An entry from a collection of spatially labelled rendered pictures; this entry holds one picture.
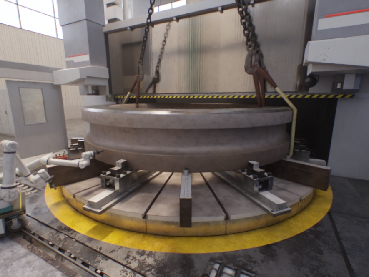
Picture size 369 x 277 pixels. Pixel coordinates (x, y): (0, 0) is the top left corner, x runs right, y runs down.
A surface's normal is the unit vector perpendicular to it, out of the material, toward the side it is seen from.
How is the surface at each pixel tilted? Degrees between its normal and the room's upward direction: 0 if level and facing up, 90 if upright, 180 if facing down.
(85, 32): 90
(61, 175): 90
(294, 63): 90
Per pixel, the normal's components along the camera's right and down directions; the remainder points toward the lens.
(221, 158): 0.18, 0.20
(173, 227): -0.07, 0.20
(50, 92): 0.89, 0.09
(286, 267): 0.00, -0.98
